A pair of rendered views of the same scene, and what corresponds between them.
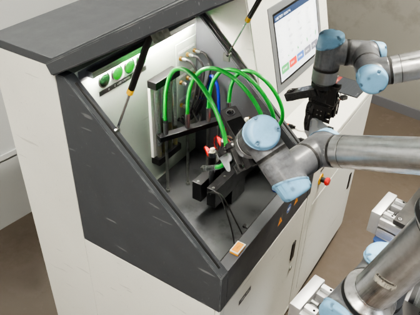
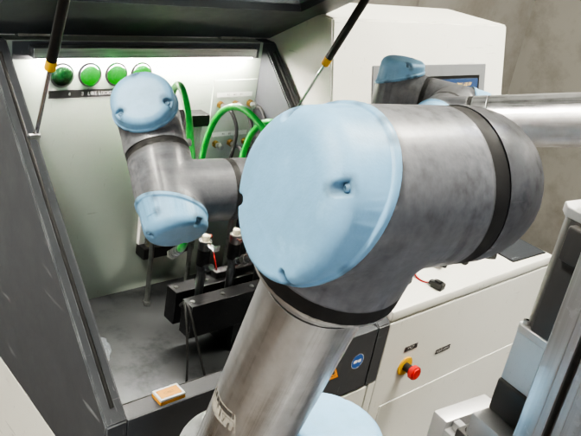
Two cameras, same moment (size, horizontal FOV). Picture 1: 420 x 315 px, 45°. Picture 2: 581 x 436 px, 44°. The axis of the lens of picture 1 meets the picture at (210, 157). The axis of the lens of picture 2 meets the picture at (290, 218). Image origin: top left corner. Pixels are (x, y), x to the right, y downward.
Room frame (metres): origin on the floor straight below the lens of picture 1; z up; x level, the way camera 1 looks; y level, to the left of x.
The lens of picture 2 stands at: (0.16, -0.48, 1.78)
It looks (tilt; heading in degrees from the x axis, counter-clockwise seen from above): 24 degrees down; 13
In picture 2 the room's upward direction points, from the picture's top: 10 degrees clockwise
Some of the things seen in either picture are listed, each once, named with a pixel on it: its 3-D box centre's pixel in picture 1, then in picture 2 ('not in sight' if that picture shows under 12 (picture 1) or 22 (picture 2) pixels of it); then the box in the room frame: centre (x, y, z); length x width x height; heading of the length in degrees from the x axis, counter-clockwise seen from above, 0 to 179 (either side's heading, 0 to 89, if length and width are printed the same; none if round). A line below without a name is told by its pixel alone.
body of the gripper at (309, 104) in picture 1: (322, 99); not in sight; (1.35, -0.34, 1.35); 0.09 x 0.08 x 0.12; 58
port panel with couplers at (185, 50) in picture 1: (189, 77); (231, 142); (1.76, 0.09, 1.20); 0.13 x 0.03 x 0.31; 148
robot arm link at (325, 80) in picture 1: (324, 75); not in sight; (1.36, -0.34, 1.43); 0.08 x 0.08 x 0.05
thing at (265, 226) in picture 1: (267, 227); (258, 394); (1.29, -0.21, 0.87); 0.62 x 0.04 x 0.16; 148
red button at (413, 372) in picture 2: (324, 180); (410, 369); (1.65, -0.48, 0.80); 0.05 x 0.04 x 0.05; 148
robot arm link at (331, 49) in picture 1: (330, 50); (398, 91); (1.35, -0.34, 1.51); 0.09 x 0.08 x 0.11; 84
